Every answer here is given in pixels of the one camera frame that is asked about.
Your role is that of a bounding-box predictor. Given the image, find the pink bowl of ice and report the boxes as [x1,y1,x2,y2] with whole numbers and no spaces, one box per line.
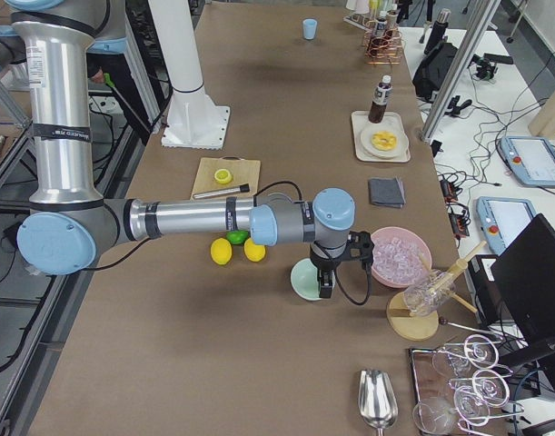
[371,226,432,289]

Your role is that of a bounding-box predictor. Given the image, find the clear glass mug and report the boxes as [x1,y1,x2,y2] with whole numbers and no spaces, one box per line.
[403,270,454,316]

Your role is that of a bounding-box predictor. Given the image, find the yellow lemon left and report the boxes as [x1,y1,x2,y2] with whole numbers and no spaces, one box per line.
[210,238,233,265]

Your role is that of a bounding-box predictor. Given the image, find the black monitor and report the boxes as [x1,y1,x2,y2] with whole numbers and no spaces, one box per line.
[490,213,555,360]

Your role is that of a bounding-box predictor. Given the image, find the lower teach pendant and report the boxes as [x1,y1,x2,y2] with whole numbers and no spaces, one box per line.
[476,196,536,255]

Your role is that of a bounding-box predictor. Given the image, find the light blue cup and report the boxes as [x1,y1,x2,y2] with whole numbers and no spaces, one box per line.
[302,18,317,40]

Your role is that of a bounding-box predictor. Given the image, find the dark tea bottle on tray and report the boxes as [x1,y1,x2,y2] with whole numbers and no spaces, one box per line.
[368,74,392,124]

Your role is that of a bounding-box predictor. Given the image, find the black bag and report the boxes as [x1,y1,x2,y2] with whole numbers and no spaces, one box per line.
[412,42,458,102]

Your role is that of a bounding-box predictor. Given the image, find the cream serving tray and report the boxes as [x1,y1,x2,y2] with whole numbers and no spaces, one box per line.
[351,111,411,163]

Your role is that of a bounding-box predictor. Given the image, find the grey folded cloth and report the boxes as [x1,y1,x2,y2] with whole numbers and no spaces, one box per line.
[368,177,405,208]

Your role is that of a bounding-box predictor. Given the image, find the white plate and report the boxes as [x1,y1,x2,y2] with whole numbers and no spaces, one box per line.
[359,125,409,160]

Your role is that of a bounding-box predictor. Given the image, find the yellow lemon right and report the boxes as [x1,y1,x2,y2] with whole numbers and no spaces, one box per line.
[243,238,266,263]

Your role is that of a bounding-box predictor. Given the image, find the wooden glass stand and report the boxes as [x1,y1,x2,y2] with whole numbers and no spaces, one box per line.
[386,241,487,342]

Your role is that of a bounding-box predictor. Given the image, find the wooden cutting board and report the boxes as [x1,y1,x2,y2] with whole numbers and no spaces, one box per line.
[191,157,261,199]

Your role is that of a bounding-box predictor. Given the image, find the green lime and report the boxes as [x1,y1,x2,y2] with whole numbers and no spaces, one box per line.
[226,230,249,245]

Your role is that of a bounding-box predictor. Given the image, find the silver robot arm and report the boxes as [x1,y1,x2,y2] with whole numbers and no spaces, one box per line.
[11,1,373,298]

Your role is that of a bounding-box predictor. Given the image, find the teach pendant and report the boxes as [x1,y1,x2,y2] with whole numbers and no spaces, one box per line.
[476,196,536,255]
[498,136,555,188]

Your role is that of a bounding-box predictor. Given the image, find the mint green bowl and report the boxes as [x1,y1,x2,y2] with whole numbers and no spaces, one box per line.
[290,258,320,302]

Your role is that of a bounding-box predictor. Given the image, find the dark bottle in rack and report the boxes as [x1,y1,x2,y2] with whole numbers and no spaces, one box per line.
[372,16,387,39]

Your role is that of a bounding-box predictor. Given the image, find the yellow lemon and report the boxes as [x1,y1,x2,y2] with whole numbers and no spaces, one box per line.
[210,238,233,265]
[243,238,266,263]

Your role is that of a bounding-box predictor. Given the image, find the wine glass rack tray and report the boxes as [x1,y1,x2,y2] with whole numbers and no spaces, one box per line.
[408,333,524,435]

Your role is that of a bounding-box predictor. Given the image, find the steel ice scoop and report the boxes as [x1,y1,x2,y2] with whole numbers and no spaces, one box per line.
[358,369,398,435]

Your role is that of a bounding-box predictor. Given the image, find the upper teach pendant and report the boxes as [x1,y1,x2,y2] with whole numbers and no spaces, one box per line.
[498,136,555,188]

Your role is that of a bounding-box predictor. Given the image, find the copper wire bottle rack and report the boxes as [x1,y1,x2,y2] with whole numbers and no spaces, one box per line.
[362,19,403,65]

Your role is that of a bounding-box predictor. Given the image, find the half lemon slice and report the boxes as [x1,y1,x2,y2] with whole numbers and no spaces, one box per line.
[213,168,233,185]

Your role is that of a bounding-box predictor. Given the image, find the glazed donut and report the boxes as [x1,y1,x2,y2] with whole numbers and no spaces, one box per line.
[371,131,397,151]

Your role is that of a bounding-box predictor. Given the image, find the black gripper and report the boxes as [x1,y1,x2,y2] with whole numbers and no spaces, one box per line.
[310,231,373,299]

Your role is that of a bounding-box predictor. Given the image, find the aluminium frame post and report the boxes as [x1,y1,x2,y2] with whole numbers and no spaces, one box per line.
[420,0,500,143]

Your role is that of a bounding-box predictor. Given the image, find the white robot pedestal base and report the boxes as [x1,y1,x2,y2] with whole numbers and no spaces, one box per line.
[149,0,230,150]

